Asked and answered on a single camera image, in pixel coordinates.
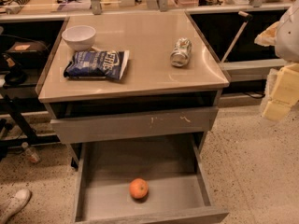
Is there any open grey middle drawer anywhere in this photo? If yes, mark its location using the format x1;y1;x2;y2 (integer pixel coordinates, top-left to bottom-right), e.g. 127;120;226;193
73;134;228;224

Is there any black cable on floor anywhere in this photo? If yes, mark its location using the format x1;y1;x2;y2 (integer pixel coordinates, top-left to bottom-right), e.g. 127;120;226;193
243;91;266;100

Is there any black stand frame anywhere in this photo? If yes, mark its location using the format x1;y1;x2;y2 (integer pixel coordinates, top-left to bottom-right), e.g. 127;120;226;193
0;95;59;160

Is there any white ceramic bowl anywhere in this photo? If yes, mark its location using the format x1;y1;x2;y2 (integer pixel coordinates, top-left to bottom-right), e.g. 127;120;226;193
62;25;96;51

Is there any grey drawer cabinet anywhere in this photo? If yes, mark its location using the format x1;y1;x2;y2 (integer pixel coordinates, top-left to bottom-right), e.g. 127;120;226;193
37;11;229;160

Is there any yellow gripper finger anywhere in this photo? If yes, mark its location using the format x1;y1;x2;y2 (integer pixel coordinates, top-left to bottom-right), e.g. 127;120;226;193
254;21;278;47
262;63;299;121

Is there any plastic bottle on floor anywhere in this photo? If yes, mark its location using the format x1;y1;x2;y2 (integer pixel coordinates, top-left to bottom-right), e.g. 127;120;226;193
21;142;41;163

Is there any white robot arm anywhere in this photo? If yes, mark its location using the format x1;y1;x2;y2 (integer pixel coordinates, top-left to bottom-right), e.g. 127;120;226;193
254;0;299;121

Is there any closed grey upper drawer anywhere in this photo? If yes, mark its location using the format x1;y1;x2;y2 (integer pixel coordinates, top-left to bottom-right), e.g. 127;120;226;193
50;106;218;144

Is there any orange fruit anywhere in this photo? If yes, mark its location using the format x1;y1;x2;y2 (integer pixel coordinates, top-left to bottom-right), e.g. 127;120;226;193
129;178;149;200

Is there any white stick with black tip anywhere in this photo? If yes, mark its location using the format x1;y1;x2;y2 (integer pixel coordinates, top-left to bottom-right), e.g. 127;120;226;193
221;11;252;63

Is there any blue chip bag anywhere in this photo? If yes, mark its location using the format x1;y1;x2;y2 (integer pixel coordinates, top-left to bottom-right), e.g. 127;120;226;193
64;50;129;81

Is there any black box with label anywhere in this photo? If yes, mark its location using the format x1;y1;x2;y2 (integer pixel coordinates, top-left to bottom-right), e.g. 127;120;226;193
7;41;49;59

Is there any white sneaker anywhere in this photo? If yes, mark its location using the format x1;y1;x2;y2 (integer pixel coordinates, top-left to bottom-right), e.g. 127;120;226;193
0;189;31;224

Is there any crushed silver soda can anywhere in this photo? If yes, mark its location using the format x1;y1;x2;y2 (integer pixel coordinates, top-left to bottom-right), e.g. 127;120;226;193
170;37;192;67

